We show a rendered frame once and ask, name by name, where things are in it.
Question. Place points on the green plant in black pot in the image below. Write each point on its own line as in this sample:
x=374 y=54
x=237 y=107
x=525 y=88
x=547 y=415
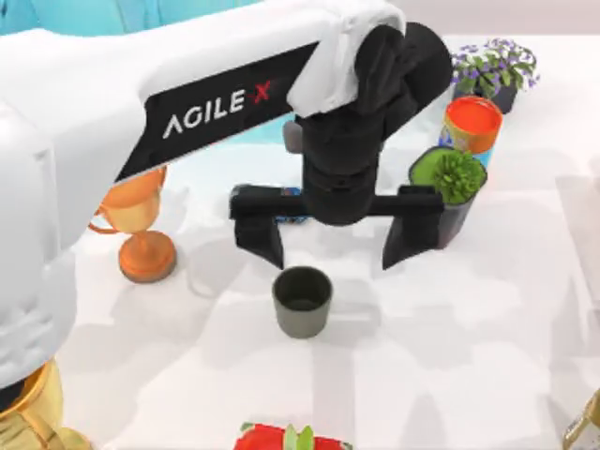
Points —
x=457 y=175

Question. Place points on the bronze trophy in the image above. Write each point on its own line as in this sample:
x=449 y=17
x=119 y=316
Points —
x=140 y=253

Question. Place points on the purple flower plant pot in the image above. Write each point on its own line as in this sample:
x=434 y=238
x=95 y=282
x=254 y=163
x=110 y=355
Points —
x=497 y=70

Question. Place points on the red pot with green leaves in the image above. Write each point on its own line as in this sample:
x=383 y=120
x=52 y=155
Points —
x=267 y=438

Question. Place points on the gold trophy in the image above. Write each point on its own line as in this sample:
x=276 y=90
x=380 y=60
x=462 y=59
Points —
x=33 y=412

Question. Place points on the dark blue small object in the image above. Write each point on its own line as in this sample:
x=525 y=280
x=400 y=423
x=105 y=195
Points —
x=290 y=190

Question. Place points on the grey-green cup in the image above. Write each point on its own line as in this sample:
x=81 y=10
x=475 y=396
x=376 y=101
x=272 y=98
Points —
x=302 y=309

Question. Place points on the gold and white object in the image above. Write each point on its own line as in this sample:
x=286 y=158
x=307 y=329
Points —
x=586 y=422

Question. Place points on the orange can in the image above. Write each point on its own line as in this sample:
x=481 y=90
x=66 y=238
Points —
x=471 y=124

